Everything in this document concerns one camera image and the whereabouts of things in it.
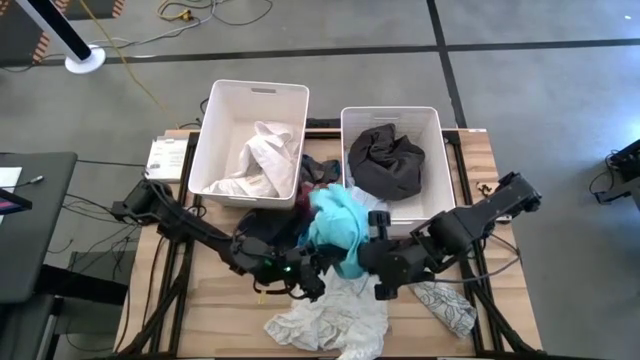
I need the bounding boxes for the thin yellow floor cable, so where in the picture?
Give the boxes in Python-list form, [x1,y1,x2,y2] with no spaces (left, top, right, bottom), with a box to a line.
[78,0,174,121]

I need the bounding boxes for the grey garment with label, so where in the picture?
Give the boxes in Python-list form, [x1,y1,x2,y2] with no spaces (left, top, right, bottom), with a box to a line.
[299,154,343,185]

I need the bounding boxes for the white shirt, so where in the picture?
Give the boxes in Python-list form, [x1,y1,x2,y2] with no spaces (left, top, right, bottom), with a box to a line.
[202,119,302,199]

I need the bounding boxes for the white paper booklet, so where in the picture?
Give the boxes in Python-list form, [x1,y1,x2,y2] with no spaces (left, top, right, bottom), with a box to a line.
[144,137,190,184]

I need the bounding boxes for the black desk foot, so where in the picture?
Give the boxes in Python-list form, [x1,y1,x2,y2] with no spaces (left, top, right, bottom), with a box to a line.
[37,263,130,306]

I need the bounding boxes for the yellow extension cord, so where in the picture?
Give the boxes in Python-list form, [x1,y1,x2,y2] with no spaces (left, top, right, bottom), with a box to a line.
[158,0,197,24]

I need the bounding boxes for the black desk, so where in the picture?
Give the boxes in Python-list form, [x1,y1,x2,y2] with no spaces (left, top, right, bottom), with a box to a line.
[0,151,80,306]

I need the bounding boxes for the maroon garment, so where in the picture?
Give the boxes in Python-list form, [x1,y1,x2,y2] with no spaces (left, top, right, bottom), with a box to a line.
[294,180,321,214]

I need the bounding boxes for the charcoal grey garment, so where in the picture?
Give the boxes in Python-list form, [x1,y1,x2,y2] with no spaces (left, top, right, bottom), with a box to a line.
[348,123,427,202]

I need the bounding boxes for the tablet screen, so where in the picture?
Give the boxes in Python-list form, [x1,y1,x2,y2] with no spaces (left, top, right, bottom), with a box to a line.
[0,187,34,216]

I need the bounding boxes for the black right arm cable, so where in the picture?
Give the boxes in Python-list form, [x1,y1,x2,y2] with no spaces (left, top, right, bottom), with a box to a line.
[432,234,522,285]

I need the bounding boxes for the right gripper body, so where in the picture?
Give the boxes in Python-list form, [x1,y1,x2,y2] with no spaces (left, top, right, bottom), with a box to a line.
[358,209,419,301]

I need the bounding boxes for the dark hazard-striped panel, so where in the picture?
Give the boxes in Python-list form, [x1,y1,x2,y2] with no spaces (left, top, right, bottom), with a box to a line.
[52,0,126,21]
[0,0,55,67]

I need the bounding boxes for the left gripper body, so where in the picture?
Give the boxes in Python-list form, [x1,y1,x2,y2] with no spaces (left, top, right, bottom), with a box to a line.
[272,247,327,303]

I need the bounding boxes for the white paper sheet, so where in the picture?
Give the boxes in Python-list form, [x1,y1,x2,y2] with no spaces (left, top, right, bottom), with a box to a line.
[0,166,24,191]

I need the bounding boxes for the grey floor cable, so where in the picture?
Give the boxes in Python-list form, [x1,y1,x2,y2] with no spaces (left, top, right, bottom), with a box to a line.
[89,0,275,51]

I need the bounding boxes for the white leaf-patterned cloth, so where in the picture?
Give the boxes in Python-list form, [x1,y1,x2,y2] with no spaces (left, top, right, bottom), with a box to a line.
[412,281,479,340]

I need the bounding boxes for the grey cable plug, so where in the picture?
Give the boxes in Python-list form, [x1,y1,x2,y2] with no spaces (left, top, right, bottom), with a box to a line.
[13,174,46,190]

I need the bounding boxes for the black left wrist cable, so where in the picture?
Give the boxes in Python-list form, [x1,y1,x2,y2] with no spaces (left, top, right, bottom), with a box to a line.
[252,278,297,300]

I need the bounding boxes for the white pole stand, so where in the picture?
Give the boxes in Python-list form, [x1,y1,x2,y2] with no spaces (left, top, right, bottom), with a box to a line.
[14,0,107,75]

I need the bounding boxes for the teal garment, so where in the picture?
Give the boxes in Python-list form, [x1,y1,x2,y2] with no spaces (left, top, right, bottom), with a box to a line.
[298,183,372,280]

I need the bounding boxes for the white perforated plastic bin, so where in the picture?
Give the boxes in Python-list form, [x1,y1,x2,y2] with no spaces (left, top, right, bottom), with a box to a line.
[340,105,457,239]
[187,78,311,210]

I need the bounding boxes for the black floor device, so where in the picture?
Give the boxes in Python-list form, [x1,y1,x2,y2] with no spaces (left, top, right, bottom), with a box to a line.
[588,138,640,207]

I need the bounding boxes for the light blue shirt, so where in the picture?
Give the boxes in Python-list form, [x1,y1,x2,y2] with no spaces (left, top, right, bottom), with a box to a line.
[343,172,390,214]

